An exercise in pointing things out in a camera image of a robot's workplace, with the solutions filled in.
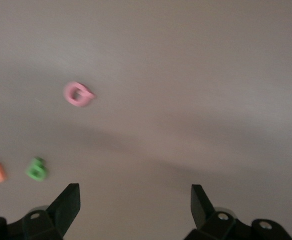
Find pink letter Q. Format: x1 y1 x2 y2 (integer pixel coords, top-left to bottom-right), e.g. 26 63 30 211
63 81 96 108

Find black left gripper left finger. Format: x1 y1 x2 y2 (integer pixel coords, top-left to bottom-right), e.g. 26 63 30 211
0 183 81 240

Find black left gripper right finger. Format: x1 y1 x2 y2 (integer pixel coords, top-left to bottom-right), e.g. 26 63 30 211
185 184 292 240

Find brown table cover sheet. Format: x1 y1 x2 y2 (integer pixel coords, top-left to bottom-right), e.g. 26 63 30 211
0 0 292 240

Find green letter q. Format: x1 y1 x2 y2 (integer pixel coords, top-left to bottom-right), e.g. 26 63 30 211
25 156 48 182

